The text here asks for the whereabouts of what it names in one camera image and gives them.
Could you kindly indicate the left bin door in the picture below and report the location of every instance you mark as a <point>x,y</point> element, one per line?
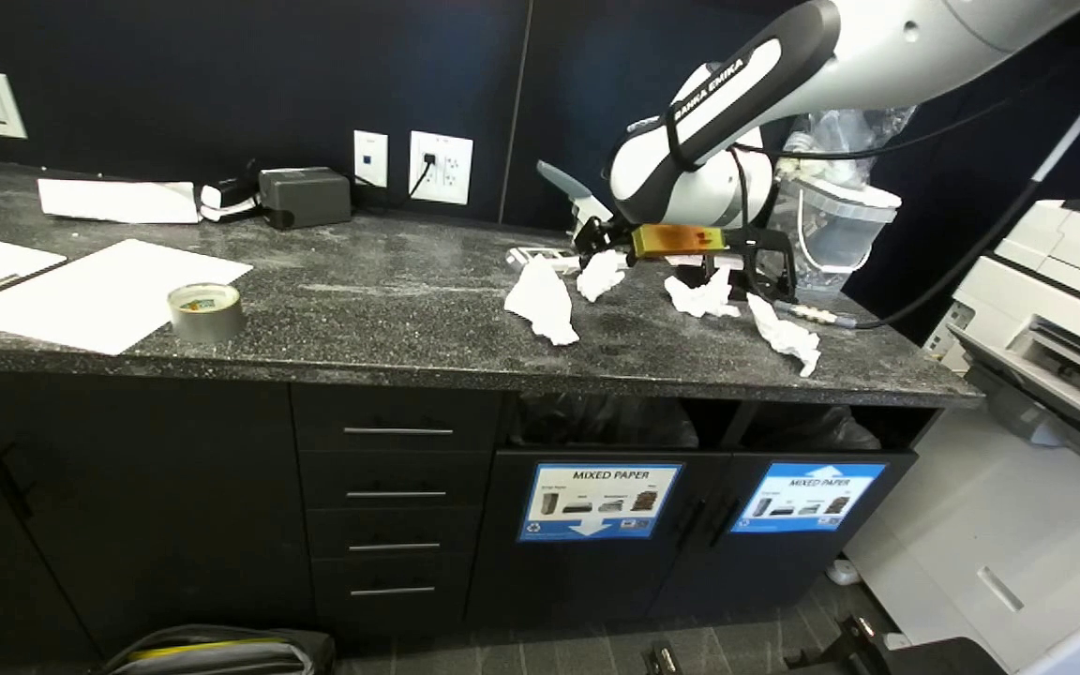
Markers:
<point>562,585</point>

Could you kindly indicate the white data wall plate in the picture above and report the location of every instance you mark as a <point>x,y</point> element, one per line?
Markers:
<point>372,160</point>

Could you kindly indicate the grey hole puncher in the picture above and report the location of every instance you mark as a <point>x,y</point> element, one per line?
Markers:
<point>772,269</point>

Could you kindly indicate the right bin door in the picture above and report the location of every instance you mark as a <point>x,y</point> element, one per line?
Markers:
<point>714,566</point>

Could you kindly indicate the clear plastic bucket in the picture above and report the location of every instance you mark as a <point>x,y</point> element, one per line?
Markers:
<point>834,229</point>

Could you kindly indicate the white flat paper sheet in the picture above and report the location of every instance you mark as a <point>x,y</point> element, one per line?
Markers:
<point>107,300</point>

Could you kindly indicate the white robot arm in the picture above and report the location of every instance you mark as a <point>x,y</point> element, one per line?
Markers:
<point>689,164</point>

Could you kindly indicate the left mixed paper sign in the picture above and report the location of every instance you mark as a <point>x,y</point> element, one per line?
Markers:
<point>599,499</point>

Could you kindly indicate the white wall outlet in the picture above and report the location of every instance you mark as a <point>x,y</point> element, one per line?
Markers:
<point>439,167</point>

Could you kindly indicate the grey office printer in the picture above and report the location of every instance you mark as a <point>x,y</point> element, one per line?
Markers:
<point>984,529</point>

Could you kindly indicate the black cabinet door left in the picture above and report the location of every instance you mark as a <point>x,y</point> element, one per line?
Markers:
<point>161,505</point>

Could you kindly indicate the mixed paper sign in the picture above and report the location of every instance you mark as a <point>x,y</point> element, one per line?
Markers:
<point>804,496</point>
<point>599,499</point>

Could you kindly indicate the black drawer stack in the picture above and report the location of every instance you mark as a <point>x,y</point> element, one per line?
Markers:
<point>397,487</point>

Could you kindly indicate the black power adapter box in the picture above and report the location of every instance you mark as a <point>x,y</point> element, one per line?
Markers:
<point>304,195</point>

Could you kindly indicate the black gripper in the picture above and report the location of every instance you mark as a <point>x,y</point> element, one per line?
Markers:
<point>689,262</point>

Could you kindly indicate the right mixed paper sign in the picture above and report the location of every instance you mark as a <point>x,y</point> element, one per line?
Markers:
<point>804,496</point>

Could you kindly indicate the bin door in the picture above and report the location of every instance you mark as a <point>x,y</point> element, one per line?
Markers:
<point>714,566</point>
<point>562,585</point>

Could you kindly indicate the white folded paper stack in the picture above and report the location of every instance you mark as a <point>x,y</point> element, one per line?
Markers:
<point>122,200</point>

